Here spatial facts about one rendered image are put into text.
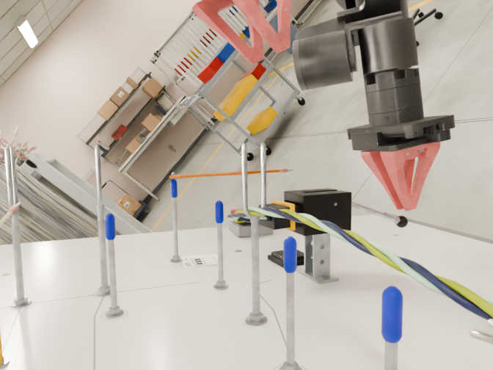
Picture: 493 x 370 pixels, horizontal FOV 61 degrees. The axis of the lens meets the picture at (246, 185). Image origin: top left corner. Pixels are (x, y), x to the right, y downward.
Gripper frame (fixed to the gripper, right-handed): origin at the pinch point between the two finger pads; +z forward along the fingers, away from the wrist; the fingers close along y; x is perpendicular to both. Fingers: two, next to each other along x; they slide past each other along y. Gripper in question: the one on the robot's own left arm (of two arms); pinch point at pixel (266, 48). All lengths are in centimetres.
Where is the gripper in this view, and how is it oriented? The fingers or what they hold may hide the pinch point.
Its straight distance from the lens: 41.7
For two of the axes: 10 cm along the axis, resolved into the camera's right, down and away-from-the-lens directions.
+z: 4.1, 8.8, 2.5
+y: 3.9, 0.8, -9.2
